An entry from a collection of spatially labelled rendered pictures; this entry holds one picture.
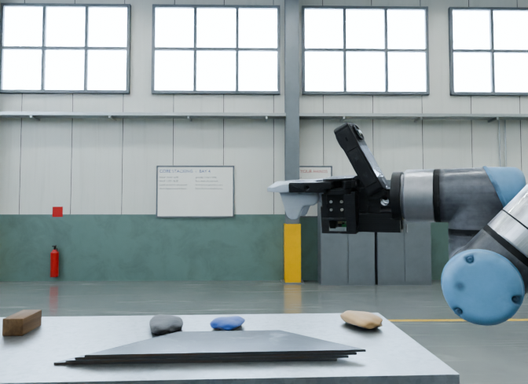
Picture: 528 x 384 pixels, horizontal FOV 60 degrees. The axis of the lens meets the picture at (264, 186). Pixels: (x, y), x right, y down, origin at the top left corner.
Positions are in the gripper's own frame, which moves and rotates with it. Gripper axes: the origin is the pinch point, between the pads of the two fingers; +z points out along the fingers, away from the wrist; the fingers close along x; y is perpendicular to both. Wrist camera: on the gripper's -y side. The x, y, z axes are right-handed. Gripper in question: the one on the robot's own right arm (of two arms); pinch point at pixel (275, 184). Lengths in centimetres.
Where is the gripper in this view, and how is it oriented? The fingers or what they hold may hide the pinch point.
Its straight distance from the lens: 74.3
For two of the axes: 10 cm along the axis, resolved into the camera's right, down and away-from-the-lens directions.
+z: -9.1, 0.2, 4.2
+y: 0.6, 10.0, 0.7
